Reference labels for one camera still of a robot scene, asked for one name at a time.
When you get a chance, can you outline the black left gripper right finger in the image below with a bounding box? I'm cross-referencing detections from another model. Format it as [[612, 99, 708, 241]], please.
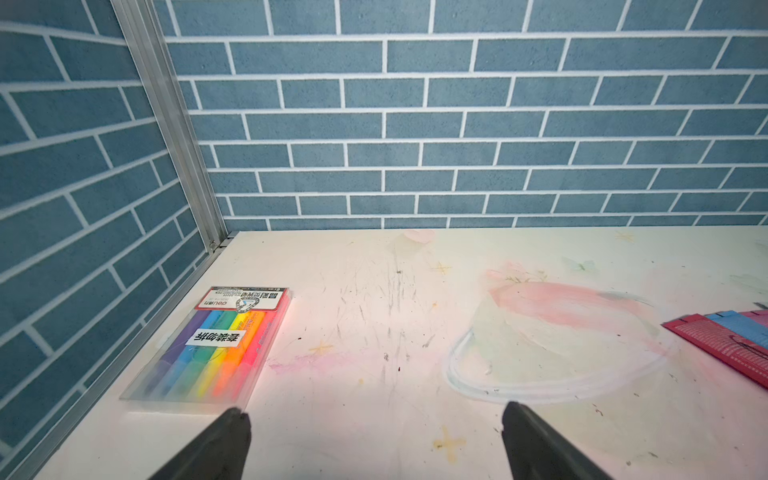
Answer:
[[501, 402, 610, 479]]

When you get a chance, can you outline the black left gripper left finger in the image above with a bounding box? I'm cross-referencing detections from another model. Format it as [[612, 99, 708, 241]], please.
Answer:
[[151, 408, 252, 480]]

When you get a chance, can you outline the red toothpaste tube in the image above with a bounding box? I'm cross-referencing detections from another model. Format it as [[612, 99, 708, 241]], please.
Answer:
[[662, 314, 767, 389]]

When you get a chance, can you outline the blue toothpaste tube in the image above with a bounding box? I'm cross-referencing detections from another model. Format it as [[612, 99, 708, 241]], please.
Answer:
[[707, 311, 768, 349]]

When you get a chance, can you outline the magenta toothpaste tube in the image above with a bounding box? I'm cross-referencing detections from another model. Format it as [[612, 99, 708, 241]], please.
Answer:
[[742, 310, 768, 327]]

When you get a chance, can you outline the rainbow highlighter pen pack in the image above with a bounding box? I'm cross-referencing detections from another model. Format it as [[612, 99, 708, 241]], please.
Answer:
[[120, 286, 292, 414]]

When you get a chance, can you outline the aluminium left corner post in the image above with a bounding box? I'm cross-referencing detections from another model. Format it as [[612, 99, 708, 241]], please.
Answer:
[[111, 0, 228, 252]]

